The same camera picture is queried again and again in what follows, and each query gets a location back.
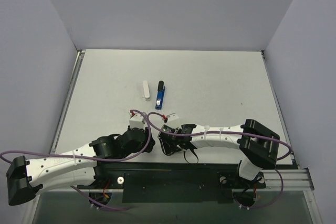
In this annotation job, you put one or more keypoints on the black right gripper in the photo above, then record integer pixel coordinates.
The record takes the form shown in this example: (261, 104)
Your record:
(168, 145)

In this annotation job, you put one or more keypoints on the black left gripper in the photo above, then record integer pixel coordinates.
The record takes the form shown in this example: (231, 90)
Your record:
(146, 143)

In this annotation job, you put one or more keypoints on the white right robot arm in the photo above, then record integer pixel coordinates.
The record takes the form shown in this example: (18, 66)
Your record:
(258, 143)

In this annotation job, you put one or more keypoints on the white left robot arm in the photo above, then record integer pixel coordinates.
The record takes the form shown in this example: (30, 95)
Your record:
(26, 178)

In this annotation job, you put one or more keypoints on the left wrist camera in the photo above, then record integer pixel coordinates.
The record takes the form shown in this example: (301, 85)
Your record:
(137, 121)

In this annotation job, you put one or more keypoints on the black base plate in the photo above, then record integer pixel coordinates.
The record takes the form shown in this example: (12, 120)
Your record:
(173, 182)

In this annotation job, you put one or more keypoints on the aluminium frame rail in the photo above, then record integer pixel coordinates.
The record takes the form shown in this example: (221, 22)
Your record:
(215, 88)

